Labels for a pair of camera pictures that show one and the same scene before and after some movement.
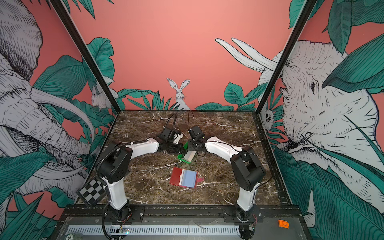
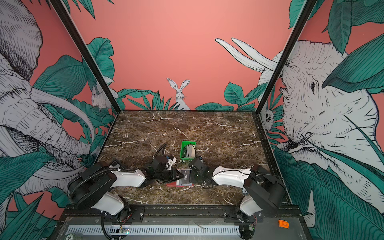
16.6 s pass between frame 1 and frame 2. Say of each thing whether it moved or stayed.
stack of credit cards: stayed
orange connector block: stayed
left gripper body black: moved
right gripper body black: moved
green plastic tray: moved
